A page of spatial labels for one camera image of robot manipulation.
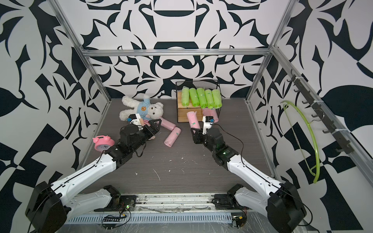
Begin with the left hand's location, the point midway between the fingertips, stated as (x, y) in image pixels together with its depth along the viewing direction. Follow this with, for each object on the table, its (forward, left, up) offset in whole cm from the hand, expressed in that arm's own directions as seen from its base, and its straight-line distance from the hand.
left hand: (157, 120), depth 77 cm
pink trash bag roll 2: (+1, -19, -3) cm, 19 cm away
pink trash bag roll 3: (+21, -30, -19) cm, 41 cm away
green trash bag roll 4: (+21, -21, -4) cm, 30 cm away
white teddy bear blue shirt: (+21, +11, -15) cm, 28 cm away
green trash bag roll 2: (+19, -31, -4) cm, 36 cm away
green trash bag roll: (+19, -35, -4) cm, 40 cm away
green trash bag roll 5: (+23, -15, -5) cm, 28 cm away
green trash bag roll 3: (+20, -26, -4) cm, 33 cm away
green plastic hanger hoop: (-29, -65, +5) cm, 71 cm away
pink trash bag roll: (+3, -6, -21) cm, 22 cm away
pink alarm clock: (-4, +34, -15) cm, 37 cm away
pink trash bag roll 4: (+20, -35, -18) cm, 44 cm away
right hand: (-2, -19, -4) cm, 20 cm away
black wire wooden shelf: (+24, -13, -21) cm, 35 cm away
